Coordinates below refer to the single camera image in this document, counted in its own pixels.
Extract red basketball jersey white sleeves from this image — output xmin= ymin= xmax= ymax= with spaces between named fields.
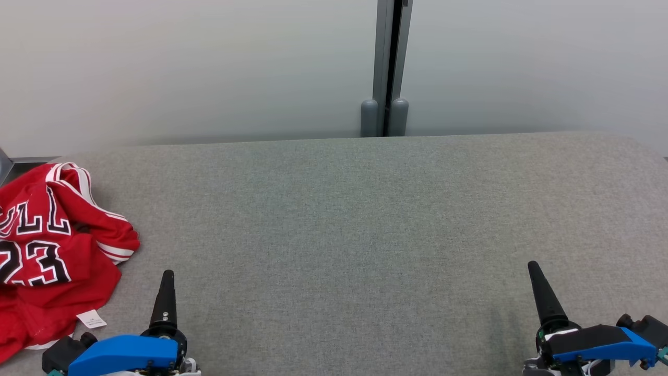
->
xmin=0 ymin=162 xmax=140 ymax=365

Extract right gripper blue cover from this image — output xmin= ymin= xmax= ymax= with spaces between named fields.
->
xmin=523 ymin=261 xmax=658 ymax=376

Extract grey metal partition post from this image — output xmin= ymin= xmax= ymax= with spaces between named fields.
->
xmin=372 ymin=0 xmax=414 ymax=137

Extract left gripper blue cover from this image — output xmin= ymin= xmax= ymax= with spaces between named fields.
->
xmin=67 ymin=270 xmax=201 ymax=376

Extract grey cylindrical post foot cap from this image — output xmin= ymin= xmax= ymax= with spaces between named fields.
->
xmin=388 ymin=98 xmax=409 ymax=137
xmin=361 ymin=99 xmax=378 ymax=137

